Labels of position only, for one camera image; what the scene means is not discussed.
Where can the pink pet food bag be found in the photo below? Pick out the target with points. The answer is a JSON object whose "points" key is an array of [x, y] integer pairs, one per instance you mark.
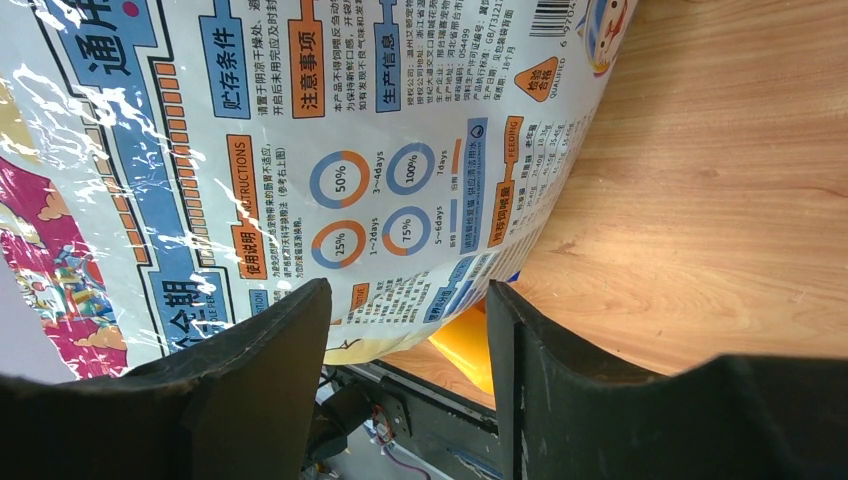
{"points": [[172, 168]]}

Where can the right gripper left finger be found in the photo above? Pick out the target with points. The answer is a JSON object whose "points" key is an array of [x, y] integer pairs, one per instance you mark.
{"points": [[236, 405]]}

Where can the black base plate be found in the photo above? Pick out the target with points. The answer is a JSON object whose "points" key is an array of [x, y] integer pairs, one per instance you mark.
{"points": [[444, 431]]}

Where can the yellow plastic scoop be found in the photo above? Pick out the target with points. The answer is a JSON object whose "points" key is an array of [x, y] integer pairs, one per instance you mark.
{"points": [[464, 343]]}

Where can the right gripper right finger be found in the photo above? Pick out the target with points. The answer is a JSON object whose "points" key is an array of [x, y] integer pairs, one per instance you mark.
{"points": [[568, 409]]}

